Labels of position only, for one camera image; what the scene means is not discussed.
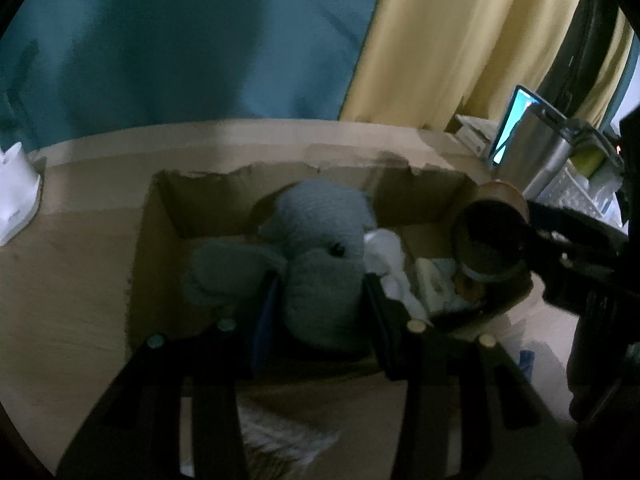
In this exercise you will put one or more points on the teal-cased tablet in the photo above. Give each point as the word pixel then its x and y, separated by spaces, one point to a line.
pixel 510 125

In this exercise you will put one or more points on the cardboard box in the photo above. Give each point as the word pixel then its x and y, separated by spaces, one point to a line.
pixel 165 260

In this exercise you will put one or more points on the crumpled clear plastic bag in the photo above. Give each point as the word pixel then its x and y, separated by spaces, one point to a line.
pixel 610 195

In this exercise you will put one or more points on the white desk lamp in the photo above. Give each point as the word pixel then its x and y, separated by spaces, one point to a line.
pixel 15 190

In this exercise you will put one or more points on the white socks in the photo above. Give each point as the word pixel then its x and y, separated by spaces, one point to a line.
pixel 387 255

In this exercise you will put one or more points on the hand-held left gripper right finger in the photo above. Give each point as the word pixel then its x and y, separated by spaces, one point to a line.
pixel 380 320

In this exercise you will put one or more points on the grey plush toy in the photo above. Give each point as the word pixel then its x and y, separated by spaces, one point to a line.
pixel 320 230

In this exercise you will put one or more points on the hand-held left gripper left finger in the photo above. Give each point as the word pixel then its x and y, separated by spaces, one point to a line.
pixel 265 320

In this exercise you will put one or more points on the yellow-green sponge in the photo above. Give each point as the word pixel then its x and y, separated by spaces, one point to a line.
pixel 587 162

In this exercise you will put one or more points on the white plastic basket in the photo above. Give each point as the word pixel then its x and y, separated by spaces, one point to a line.
pixel 570 192

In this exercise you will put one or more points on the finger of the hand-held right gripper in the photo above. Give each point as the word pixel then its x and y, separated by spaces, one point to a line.
pixel 500 232
pixel 570 220

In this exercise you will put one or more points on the teal curtain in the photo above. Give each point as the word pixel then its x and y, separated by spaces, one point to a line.
pixel 175 35

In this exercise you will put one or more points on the red can with gold lid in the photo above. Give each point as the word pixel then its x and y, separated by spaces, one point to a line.
pixel 505 195

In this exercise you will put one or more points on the white box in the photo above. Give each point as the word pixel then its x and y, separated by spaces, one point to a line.
pixel 475 135

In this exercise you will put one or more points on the steel tumbler with black lid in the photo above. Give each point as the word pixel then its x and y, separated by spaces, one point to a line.
pixel 542 155

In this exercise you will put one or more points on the yellow curtain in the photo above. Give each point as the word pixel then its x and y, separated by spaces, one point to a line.
pixel 475 35

